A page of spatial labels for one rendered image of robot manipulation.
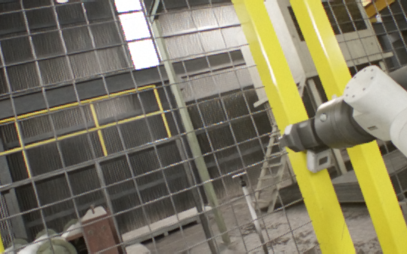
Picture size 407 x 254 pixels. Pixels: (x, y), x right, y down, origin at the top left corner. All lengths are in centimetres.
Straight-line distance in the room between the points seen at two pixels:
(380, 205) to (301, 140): 27
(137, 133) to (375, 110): 1126
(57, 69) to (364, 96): 1195
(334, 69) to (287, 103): 16
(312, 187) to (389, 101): 27
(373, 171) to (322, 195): 15
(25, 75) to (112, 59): 300
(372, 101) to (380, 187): 35
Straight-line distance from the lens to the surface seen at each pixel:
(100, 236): 217
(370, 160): 80
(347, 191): 561
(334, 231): 72
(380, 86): 49
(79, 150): 1146
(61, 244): 235
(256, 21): 73
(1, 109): 1126
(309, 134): 61
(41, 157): 1155
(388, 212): 82
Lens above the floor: 144
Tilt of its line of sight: 6 degrees up
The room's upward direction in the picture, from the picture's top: 19 degrees counter-clockwise
